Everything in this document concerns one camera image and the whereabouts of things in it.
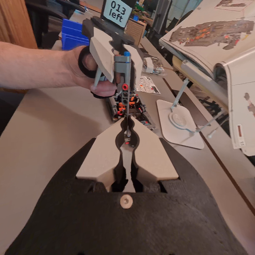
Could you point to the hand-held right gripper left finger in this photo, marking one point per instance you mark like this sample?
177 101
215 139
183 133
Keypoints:
97 157

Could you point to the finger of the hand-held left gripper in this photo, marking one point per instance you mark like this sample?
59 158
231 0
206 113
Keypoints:
135 61
101 57

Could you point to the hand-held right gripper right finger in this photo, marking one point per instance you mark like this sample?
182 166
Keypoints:
157 157

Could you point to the blue lego pin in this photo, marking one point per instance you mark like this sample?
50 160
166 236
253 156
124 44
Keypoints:
127 53

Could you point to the grey lego cross-hole connector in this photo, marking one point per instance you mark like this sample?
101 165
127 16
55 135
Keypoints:
122 61

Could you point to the small red lego pin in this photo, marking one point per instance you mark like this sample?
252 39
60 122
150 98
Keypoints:
125 87

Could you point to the dark grey lego connector beam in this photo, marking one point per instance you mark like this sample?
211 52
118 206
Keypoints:
125 95

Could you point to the grey lego wing panel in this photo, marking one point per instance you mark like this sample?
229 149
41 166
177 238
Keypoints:
129 99

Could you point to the grey lego car model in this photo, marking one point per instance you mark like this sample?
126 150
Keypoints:
135 111

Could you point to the person's left forearm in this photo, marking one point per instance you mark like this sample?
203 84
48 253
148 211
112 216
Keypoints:
33 65

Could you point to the lego sticker sheet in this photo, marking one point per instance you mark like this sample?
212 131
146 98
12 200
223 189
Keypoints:
148 84

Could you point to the lego instruction booklet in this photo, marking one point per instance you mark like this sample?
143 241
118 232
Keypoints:
219 49

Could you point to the person's left hand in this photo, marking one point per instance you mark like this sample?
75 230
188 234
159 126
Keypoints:
79 79

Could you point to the clear plastic parts bags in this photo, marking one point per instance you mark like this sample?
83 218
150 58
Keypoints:
153 65

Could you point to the brown cardboard box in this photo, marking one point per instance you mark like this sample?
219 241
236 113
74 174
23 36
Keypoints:
135 29

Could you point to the blue plastic bin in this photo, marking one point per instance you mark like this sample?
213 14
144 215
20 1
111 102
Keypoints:
71 25

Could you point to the white book stand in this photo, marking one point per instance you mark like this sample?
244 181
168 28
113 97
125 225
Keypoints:
179 123

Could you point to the black chair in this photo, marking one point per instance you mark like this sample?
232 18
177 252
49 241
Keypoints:
51 16

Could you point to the wooden post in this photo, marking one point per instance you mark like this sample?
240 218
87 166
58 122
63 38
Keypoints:
14 22

